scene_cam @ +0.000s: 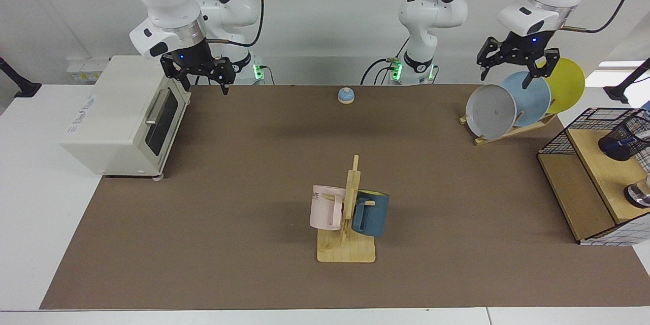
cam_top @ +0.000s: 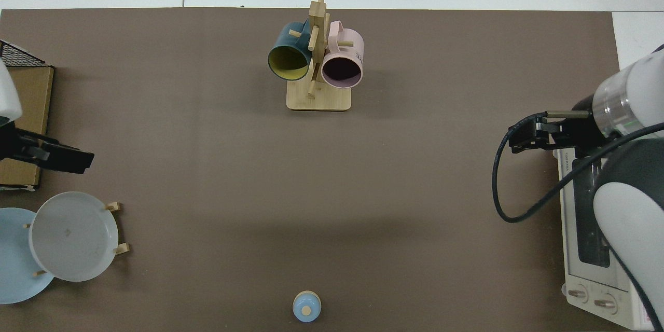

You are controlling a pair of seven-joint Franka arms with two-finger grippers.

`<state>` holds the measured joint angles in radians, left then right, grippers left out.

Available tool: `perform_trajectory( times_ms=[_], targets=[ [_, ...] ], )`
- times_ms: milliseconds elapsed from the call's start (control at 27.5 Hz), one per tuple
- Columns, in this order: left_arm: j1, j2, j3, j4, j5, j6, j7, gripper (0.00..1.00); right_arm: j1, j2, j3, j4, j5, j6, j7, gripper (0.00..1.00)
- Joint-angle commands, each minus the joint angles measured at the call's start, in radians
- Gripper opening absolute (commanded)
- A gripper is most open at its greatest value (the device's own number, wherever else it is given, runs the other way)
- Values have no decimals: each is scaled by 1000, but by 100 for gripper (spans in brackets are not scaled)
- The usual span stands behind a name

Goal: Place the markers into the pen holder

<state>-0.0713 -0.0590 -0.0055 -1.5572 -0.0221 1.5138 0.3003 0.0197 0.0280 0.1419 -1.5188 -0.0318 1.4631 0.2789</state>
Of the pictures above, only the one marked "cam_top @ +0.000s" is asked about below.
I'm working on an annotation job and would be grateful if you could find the small blue round thing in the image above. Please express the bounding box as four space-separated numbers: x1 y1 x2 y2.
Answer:
293 291 322 323

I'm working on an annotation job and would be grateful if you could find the pale toaster oven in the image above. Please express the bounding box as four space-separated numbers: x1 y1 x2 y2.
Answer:
557 148 664 331

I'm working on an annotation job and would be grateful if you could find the wooden cup stand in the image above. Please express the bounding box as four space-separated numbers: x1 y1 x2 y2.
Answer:
286 0 354 112

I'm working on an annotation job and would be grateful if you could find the light blue plate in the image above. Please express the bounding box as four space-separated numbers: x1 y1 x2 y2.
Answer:
0 207 55 305

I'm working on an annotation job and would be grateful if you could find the wire basket with wooden floor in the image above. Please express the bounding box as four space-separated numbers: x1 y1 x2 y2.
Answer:
0 40 54 191

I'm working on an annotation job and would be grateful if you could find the dark teal cup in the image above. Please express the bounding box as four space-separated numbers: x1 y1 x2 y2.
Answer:
268 21 312 81

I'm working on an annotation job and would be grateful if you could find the grey plate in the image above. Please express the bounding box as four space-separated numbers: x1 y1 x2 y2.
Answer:
29 191 119 282

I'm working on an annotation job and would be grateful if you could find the wooden plate rack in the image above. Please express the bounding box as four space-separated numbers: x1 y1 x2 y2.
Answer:
23 201 130 276

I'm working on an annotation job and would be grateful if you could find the pink cup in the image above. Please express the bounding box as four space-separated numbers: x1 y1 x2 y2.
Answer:
321 20 364 89

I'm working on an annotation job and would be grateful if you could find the brown table cloth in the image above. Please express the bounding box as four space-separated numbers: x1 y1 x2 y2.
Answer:
0 8 627 332

